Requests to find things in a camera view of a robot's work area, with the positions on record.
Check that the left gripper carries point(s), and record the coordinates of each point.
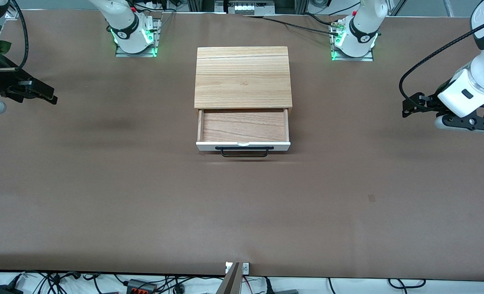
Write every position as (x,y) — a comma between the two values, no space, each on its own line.
(430,101)

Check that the white-fronted wooden drawer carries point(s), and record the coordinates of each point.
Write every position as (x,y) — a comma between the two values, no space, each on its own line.
(244,124)

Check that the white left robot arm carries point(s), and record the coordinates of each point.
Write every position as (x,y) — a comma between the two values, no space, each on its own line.
(358,28)

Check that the light wooden cabinet box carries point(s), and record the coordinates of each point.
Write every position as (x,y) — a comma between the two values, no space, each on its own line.
(242,77)

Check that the black power adapter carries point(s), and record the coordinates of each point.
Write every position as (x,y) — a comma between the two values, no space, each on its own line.
(5,289)

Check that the white control box with ports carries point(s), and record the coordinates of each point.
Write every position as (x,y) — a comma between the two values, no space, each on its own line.
(244,6)

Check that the black power strip orange switches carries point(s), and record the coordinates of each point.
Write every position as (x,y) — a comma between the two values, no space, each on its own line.
(139,286)

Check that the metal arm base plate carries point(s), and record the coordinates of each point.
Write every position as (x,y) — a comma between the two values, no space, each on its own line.
(370,57)
(154,41)

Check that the silver table corner bracket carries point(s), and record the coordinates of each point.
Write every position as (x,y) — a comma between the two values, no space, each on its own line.
(11,14)

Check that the silver mount bracket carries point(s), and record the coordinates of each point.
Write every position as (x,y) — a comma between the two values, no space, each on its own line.
(245,268)

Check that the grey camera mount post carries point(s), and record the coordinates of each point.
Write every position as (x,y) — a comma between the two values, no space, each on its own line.
(230,281)

